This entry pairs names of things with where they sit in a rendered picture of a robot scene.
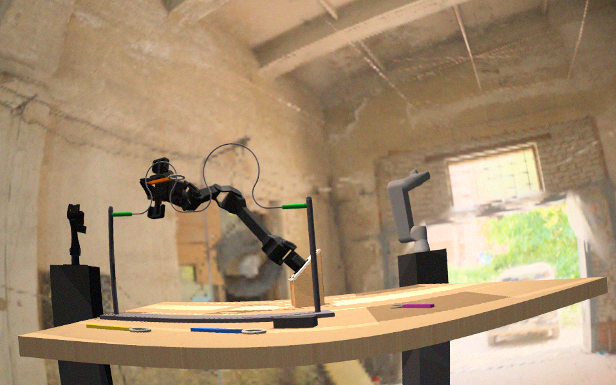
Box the orange handle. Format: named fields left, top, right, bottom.
left=146, top=174, right=185, bottom=185

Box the blue handle with grey metal loop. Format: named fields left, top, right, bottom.
left=190, top=328, right=267, bottom=334

